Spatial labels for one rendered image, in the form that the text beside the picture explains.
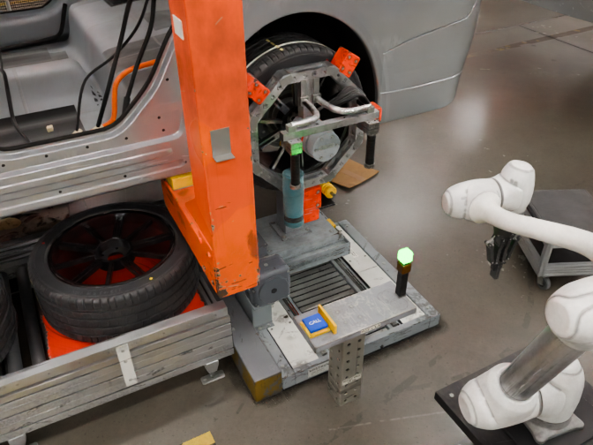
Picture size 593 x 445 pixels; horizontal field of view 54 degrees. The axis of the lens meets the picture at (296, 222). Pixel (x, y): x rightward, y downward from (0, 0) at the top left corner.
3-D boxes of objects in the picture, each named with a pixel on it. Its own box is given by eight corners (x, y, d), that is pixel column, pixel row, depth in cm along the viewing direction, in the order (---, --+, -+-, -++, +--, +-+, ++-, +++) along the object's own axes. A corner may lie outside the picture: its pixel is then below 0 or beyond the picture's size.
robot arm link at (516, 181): (515, 194, 188) (479, 201, 186) (526, 152, 179) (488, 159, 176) (536, 212, 180) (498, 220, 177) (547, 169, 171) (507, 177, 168)
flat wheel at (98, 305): (146, 223, 288) (138, 183, 274) (230, 288, 250) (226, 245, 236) (16, 287, 251) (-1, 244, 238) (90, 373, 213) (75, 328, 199)
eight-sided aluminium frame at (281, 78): (354, 166, 271) (360, 52, 239) (361, 173, 266) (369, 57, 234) (246, 196, 251) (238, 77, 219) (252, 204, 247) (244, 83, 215)
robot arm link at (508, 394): (529, 425, 183) (466, 443, 179) (505, 377, 192) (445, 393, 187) (675, 316, 121) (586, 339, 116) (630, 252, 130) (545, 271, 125)
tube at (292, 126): (306, 104, 233) (306, 79, 227) (330, 123, 219) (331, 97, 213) (266, 113, 227) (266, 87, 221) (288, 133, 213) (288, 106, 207)
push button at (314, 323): (319, 316, 210) (319, 312, 208) (328, 329, 204) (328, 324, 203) (301, 323, 207) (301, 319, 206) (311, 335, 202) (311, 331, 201)
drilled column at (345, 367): (348, 380, 243) (352, 307, 218) (360, 397, 236) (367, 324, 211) (326, 388, 240) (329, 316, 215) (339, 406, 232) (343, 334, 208)
